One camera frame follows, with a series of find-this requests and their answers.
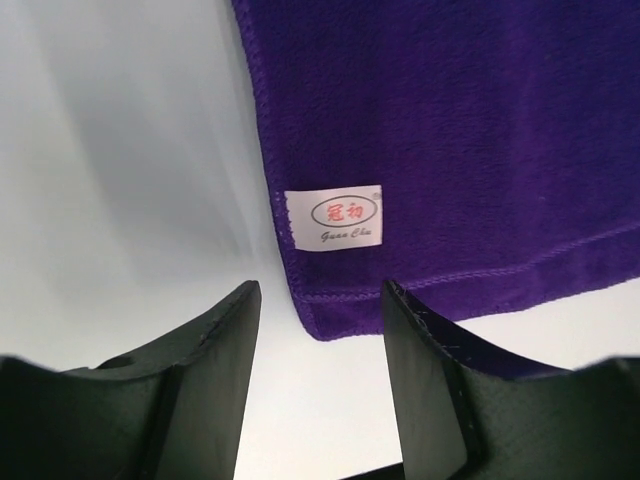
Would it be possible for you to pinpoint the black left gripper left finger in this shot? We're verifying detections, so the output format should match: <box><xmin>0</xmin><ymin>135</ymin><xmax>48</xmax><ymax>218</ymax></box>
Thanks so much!
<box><xmin>1</xmin><ymin>281</ymin><xmax>261</xmax><ymax>479</ymax></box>

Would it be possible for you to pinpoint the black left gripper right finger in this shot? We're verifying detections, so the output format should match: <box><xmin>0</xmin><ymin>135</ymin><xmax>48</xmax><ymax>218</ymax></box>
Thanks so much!
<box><xmin>370</xmin><ymin>281</ymin><xmax>639</xmax><ymax>479</ymax></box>

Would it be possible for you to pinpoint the purple microfiber towel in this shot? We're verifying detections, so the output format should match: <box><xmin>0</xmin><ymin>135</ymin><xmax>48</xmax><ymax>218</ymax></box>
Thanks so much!
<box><xmin>233</xmin><ymin>1</ymin><xmax>639</xmax><ymax>341</ymax></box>

